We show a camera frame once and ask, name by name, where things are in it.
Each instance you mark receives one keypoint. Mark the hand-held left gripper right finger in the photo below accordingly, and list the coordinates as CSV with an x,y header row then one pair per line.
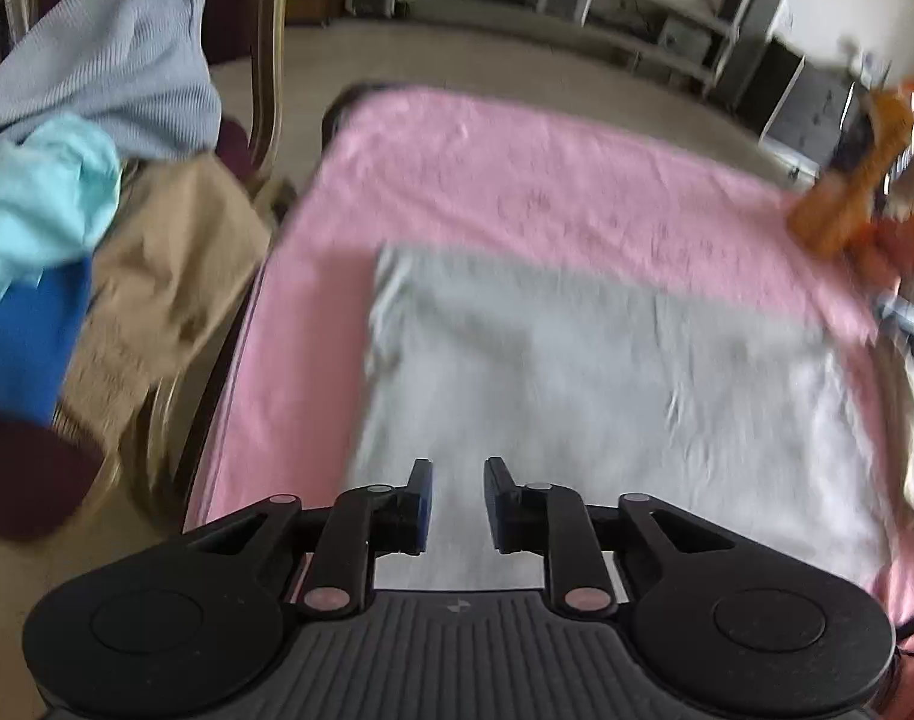
x,y
493,504

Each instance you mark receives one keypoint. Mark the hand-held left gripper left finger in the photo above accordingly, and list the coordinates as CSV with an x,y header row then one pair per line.
x,y
424,504

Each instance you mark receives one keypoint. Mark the white sweatshirt with script embroidery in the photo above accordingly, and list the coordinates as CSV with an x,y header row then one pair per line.
x,y
592,390

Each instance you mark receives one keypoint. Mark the pink blanket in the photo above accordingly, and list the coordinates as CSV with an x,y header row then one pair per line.
x,y
502,172

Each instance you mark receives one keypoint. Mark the beige pants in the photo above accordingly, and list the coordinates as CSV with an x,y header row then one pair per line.
x,y
171,277

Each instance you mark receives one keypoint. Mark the blue cloth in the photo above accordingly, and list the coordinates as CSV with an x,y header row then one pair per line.
x,y
25,345

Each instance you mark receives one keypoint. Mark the orange juice bottle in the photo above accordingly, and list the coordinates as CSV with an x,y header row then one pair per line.
x,y
847,187

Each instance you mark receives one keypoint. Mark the gold-framed chair with maroon seat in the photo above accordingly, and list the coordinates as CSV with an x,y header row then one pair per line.
x,y
269,52

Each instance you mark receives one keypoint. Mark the teal cloth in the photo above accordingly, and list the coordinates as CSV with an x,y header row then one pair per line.
x,y
36,195

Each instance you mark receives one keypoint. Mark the black cabinet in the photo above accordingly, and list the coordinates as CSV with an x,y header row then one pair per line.
x,y
798,97

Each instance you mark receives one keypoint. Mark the light blue knit sweater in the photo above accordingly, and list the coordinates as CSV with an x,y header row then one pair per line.
x,y
119,52

